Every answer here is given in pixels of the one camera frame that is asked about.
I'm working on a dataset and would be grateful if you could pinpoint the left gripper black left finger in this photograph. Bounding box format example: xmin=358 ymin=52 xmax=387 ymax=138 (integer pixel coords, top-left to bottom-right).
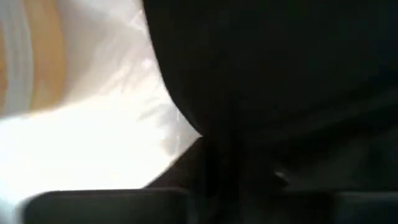
xmin=21 ymin=136 xmax=218 ymax=224

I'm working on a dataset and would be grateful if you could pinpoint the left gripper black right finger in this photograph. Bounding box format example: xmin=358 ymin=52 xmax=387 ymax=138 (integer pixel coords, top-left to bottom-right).
xmin=242 ymin=170 xmax=398 ymax=224

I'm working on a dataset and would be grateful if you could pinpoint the black garment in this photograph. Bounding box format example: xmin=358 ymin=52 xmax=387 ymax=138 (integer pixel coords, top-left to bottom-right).
xmin=141 ymin=0 xmax=398 ymax=194

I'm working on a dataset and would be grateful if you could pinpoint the white table mat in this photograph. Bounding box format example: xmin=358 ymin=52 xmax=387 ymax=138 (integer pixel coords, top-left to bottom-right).
xmin=0 ymin=0 xmax=203 ymax=218

